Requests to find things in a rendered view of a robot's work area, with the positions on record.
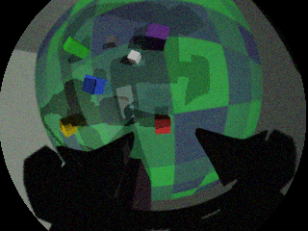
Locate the blue cube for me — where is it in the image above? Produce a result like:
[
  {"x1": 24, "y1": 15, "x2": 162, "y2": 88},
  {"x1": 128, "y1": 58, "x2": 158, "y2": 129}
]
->
[{"x1": 82, "y1": 74, "x2": 107, "y2": 95}]

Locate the small white block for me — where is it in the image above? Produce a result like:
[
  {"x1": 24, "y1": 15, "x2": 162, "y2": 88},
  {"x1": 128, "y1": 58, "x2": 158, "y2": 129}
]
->
[{"x1": 127, "y1": 50, "x2": 141, "y2": 64}]

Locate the red block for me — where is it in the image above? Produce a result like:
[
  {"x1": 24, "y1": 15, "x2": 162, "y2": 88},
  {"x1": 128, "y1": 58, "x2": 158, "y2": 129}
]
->
[{"x1": 155, "y1": 115, "x2": 170, "y2": 135}]

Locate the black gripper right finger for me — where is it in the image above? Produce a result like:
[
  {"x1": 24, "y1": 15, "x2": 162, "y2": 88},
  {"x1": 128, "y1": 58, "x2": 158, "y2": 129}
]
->
[{"x1": 195, "y1": 128, "x2": 269, "y2": 186}]

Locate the green rectangular block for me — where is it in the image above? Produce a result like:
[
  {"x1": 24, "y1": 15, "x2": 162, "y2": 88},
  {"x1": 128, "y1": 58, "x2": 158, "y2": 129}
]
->
[
  {"x1": 63, "y1": 38, "x2": 81, "y2": 54},
  {"x1": 74, "y1": 43, "x2": 89, "y2": 59}
]

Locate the yellow block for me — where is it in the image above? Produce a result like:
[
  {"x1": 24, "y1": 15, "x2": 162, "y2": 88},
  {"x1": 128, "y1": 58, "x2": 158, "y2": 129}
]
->
[{"x1": 59, "y1": 116, "x2": 78, "y2": 138}]

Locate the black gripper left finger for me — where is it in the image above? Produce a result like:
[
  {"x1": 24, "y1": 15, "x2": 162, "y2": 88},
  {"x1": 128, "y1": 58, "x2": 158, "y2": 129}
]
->
[{"x1": 57, "y1": 131, "x2": 135, "y2": 197}]

